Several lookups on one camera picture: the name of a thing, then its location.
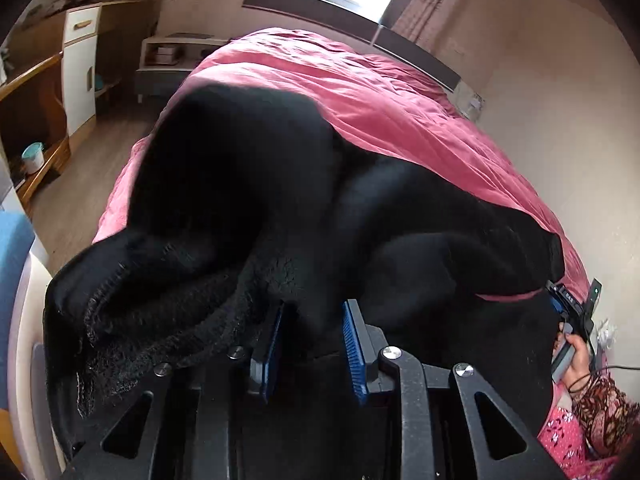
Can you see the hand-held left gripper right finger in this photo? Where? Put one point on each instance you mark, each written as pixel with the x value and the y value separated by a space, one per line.
pixel 352 355

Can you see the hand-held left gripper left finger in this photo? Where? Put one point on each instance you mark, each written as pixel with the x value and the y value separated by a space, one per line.
pixel 272 355

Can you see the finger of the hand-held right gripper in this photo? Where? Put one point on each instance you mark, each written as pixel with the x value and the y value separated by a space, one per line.
pixel 555 307

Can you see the black pants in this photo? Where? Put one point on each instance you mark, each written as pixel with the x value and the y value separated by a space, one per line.
pixel 250 185

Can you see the person's right forearm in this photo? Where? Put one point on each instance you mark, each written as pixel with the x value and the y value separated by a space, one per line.
pixel 607 410

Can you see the person's right hand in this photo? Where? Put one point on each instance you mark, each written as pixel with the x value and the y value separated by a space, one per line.
pixel 580 362

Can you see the white plug adapter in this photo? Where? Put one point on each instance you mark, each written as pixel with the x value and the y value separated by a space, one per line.
pixel 607 335

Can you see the pink floral clothing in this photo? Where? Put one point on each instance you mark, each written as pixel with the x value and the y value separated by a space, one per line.
pixel 565 440

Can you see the pink blanket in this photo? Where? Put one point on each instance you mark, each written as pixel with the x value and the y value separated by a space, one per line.
pixel 375 100

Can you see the blue cloth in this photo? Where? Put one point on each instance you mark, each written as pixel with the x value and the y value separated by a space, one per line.
pixel 14 285

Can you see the white nightstand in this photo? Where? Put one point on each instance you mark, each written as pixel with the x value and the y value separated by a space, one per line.
pixel 165 67

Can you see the teal bucket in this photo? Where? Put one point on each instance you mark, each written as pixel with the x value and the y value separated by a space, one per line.
pixel 33 157

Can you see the pink curtain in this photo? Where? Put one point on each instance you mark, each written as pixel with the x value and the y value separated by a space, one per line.
pixel 430 5

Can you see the white cabinet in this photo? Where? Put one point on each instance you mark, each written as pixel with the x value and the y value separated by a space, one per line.
pixel 79 75

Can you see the wooden shelf unit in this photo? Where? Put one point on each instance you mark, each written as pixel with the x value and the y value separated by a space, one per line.
pixel 30 105

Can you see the dark and white headboard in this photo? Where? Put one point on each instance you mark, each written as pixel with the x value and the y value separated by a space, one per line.
pixel 310 6

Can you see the white chair frame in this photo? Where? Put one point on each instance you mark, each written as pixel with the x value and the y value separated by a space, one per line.
pixel 27 360

